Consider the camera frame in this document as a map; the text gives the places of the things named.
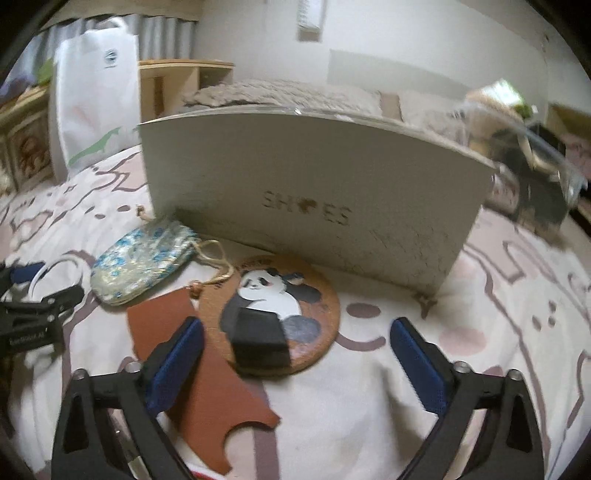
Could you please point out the wooden bedside shelf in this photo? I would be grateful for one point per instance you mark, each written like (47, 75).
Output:
(175, 87)

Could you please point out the printed bear bed sheet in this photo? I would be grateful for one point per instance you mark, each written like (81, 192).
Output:
(392, 392)

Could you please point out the beige printed valance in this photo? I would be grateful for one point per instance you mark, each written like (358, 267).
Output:
(138, 8)

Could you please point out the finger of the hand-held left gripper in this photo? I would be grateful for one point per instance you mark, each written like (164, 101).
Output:
(25, 272)
(46, 314)

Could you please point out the black foam cube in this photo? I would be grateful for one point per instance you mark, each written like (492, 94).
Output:
(258, 339)

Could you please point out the white plastic tube loop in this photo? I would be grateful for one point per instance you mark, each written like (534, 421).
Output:
(55, 265)

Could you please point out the beige fluffy pillow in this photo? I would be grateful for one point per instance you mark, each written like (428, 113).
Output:
(277, 94)
(429, 110)

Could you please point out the green plush cushion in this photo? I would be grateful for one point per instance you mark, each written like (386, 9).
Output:
(46, 71)

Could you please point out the patterned storage box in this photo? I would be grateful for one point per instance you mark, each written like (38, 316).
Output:
(27, 152)

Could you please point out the brown leather piece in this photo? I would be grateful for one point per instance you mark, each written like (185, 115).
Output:
(212, 406)

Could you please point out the green wet wipes pack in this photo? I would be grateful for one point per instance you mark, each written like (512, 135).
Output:
(508, 94)

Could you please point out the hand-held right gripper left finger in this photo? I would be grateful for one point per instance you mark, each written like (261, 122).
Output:
(178, 364)

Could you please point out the clear plastic storage bin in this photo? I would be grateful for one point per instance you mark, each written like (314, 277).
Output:
(535, 184)

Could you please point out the white tote bag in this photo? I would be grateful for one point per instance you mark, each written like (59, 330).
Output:
(92, 92)

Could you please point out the beige loofah sponge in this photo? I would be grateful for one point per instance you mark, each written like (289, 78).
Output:
(485, 104)

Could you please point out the panda cork coaster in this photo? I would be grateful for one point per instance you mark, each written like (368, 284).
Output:
(304, 318)

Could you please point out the grey curtain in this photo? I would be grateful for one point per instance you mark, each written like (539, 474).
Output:
(157, 37)

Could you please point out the white cardboard shoe box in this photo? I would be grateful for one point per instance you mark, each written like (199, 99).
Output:
(323, 175)

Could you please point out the white headboard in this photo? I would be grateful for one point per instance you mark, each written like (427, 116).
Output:
(415, 69)

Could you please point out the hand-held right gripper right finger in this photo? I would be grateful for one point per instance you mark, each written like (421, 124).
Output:
(415, 364)

